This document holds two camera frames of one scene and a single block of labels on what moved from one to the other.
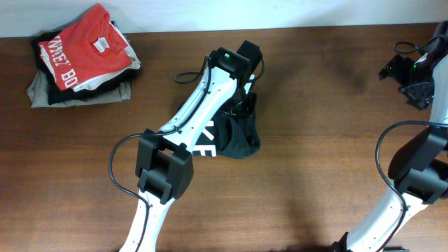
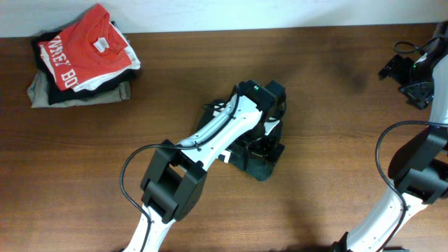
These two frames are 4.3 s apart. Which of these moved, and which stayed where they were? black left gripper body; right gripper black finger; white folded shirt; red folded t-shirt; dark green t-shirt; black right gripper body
Moved: black left gripper body; dark green t-shirt
Stayed: black right gripper body; red folded t-shirt; white folded shirt; right gripper black finger
